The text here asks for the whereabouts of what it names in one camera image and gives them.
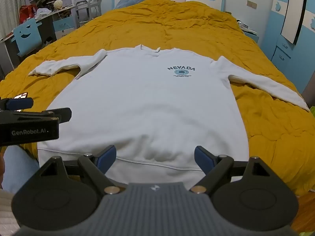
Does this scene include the grey chair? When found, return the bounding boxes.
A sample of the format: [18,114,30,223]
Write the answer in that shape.
[76,0,102,29]

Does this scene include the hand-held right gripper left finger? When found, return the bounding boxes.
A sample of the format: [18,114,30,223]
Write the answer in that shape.
[39,145,121,195]

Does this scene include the white printed sweatshirt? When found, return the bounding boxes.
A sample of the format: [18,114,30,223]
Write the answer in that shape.
[28,44,310,191]

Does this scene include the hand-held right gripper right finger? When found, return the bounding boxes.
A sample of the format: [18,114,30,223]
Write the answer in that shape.
[189,146,272,195]

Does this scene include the blue and white wardrobe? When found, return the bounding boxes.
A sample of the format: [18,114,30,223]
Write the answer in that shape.
[261,0,315,69]

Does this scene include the blue chair with face cutout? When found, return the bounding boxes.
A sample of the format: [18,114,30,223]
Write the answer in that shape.
[11,18,43,57]

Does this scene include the red bag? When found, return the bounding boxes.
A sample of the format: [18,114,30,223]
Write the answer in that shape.
[19,5,36,21]

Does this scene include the blue and white desk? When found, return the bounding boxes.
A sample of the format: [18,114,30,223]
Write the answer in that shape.
[0,4,77,74]

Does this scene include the yellow quilt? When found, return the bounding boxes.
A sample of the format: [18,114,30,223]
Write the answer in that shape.
[0,0,315,197]

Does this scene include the person's jeans leg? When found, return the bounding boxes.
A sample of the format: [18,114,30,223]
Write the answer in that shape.
[2,145,40,195]

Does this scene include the blue pillow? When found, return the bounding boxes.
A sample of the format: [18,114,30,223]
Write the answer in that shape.
[116,0,150,9]

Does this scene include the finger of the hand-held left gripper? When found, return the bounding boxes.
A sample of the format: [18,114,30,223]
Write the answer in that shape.
[37,107,72,124]
[0,98,34,110]

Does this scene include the black framed mirror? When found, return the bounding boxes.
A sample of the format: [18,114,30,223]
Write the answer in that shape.
[281,0,308,45]

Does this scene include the blue nightstand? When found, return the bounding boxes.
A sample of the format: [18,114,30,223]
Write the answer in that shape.
[237,20,259,43]

